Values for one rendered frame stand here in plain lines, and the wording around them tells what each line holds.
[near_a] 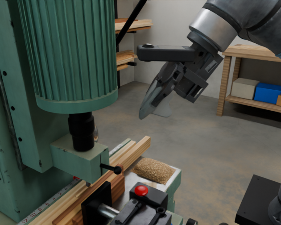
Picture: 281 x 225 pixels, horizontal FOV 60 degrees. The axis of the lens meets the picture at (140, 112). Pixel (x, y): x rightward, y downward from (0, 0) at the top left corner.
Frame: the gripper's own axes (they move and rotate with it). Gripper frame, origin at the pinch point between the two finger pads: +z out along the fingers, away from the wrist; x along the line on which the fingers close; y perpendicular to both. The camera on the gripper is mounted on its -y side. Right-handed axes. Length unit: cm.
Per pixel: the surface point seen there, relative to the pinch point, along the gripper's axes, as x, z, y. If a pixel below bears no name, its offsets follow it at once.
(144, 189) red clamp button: -8.6, 12.1, 8.1
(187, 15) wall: 331, -72, 98
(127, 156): 16.6, 19.7, 12.0
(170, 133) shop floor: 191, 58, 120
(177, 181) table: 9.8, 16.4, 28.0
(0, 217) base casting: 11, 54, -12
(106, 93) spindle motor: -2.8, -0.6, -9.4
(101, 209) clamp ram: -6.3, 22.9, 4.0
